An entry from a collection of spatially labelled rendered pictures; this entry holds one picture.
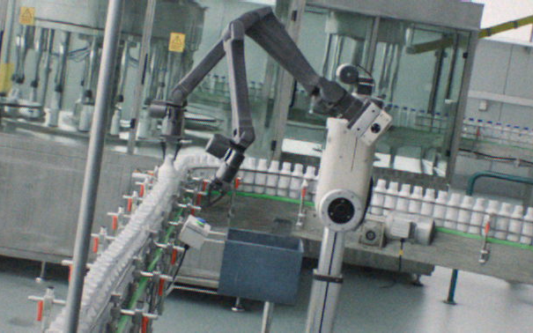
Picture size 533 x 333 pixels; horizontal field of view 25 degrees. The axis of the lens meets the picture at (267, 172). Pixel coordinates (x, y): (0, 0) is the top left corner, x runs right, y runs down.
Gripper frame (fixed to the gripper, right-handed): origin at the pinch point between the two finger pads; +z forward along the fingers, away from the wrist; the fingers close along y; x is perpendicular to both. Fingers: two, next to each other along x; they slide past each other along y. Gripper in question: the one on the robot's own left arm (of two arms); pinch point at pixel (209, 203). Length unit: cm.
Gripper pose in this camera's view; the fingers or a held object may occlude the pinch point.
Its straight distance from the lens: 391.7
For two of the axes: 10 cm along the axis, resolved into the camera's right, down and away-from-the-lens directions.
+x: 8.7, 4.9, 0.5
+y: 0.0, 1.0, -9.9
